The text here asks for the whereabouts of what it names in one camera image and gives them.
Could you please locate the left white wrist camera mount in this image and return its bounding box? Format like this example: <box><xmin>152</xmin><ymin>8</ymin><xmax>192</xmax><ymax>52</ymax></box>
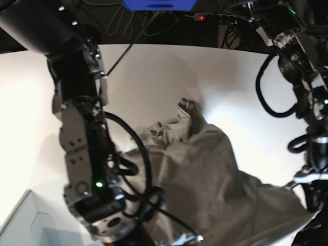
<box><xmin>283</xmin><ymin>172</ymin><xmax>327</xmax><ymax>190</ymax></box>

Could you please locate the grey looped cable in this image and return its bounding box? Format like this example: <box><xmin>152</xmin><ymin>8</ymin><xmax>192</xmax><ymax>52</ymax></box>
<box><xmin>106</xmin><ymin>10</ymin><xmax>180</xmax><ymax>39</ymax></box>

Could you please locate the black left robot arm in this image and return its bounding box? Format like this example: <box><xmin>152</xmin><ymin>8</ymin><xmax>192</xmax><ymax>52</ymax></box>
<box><xmin>227</xmin><ymin>1</ymin><xmax>327</xmax><ymax>183</ymax></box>

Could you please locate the white cardboard box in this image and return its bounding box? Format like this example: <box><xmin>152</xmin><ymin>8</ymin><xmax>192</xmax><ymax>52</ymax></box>
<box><xmin>0</xmin><ymin>189</ymin><xmax>85</xmax><ymax>246</ymax></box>

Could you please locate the blue plastic panel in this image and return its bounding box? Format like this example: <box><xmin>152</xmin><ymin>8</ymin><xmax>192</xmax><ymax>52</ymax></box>
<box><xmin>124</xmin><ymin>0</ymin><xmax>197</xmax><ymax>11</ymax></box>

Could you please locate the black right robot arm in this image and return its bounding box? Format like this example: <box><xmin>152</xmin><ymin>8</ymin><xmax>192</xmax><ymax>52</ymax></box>
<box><xmin>1</xmin><ymin>1</ymin><xmax>164</xmax><ymax>245</ymax></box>

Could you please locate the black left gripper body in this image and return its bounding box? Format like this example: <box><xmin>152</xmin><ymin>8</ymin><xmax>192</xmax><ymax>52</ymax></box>
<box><xmin>302</xmin><ymin>135</ymin><xmax>327</xmax><ymax>175</ymax></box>

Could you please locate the beige grey t-shirt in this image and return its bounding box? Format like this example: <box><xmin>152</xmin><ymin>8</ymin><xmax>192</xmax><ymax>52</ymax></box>
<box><xmin>120</xmin><ymin>98</ymin><xmax>316</xmax><ymax>246</ymax></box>

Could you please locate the black power strip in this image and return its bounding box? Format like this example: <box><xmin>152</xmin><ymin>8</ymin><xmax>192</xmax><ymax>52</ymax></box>
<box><xmin>191</xmin><ymin>13</ymin><xmax>244</xmax><ymax>25</ymax></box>

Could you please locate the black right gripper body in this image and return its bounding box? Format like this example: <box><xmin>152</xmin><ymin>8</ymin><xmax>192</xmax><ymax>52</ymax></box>
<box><xmin>84</xmin><ymin>204</ymin><xmax>159</xmax><ymax>246</ymax></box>

